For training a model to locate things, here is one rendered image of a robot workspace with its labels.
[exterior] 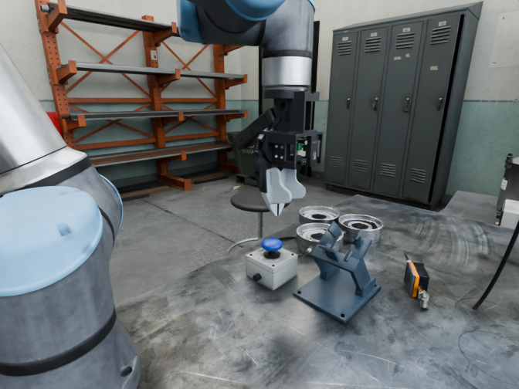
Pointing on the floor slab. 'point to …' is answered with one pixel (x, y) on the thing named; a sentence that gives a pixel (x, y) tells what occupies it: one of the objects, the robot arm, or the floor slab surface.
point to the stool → (245, 198)
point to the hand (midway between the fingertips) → (273, 207)
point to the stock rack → (158, 75)
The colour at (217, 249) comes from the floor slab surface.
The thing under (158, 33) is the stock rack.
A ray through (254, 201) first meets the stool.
